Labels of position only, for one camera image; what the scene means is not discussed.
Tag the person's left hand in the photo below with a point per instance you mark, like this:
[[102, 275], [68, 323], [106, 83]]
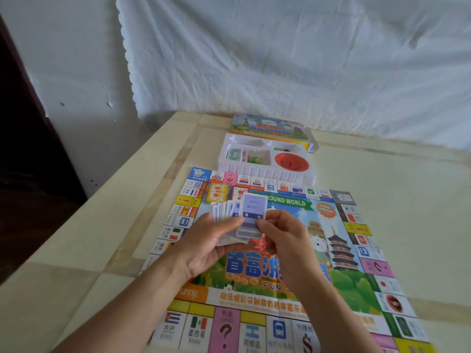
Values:
[[198, 249]]

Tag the person's right hand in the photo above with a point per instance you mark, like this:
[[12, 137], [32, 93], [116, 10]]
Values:
[[294, 249]]

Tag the person's left thumb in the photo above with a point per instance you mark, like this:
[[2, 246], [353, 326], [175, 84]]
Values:
[[229, 229]]

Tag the person's right thumb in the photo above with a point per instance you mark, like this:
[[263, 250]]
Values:
[[268, 230]]

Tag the fan of game cards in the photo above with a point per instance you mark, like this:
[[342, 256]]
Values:
[[225, 210]]

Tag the single blue-white game card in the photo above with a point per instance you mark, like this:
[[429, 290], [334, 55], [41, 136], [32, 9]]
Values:
[[254, 207]]

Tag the person's right forearm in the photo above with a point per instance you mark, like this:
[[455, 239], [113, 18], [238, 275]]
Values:
[[331, 316]]

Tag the person's left forearm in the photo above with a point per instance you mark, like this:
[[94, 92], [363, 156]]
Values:
[[125, 308]]

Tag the white plastic game tray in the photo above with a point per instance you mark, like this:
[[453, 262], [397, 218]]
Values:
[[235, 169]]

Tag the red round spinner dish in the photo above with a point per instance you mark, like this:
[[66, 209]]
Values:
[[291, 162]]

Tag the small coloured game pieces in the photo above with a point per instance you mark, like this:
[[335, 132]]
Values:
[[254, 158]]

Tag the green play money stack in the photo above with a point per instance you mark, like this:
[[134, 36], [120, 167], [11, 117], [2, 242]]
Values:
[[234, 154]]

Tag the colourful paper game board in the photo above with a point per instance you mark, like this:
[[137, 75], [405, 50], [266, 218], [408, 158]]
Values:
[[353, 275]]

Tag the colourful game box lid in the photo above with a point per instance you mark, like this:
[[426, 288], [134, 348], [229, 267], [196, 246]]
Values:
[[268, 126]]

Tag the white cloth sheet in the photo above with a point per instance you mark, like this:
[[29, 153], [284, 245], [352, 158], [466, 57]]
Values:
[[294, 58]]

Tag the dark wooden door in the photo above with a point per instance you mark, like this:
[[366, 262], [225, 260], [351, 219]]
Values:
[[29, 161]]

